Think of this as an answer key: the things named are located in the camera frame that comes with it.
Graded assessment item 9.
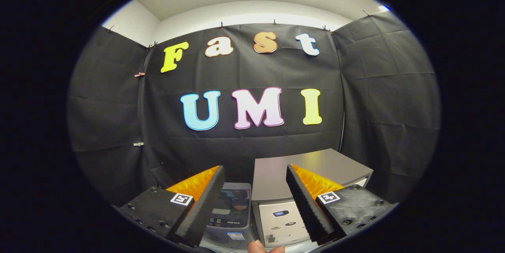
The grey cabinet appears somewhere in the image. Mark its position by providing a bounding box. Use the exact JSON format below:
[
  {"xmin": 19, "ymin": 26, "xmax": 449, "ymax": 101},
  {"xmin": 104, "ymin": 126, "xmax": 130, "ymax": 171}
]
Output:
[{"xmin": 251, "ymin": 148, "xmax": 374, "ymax": 246}]

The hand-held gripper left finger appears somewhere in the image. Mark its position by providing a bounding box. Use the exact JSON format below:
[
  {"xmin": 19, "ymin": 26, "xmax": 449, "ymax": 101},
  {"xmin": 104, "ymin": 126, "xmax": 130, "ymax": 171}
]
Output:
[{"xmin": 118, "ymin": 165, "xmax": 225, "ymax": 247}]

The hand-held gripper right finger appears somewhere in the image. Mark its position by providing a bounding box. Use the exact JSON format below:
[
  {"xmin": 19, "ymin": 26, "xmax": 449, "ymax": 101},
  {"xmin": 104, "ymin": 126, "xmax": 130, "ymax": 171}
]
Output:
[{"xmin": 286, "ymin": 164, "xmax": 397, "ymax": 246}]

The grey washing machine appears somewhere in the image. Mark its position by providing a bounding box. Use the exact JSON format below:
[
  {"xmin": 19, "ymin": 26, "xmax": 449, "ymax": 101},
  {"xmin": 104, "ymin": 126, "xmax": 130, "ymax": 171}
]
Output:
[{"xmin": 199, "ymin": 182, "xmax": 254, "ymax": 248}]

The black backdrop cloth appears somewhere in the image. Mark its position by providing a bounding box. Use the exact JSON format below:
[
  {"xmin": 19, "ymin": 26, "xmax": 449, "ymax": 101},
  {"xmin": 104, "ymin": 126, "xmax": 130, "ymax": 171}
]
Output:
[{"xmin": 67, "ymin": 11, "xmax": 441, "ymax": 206}]

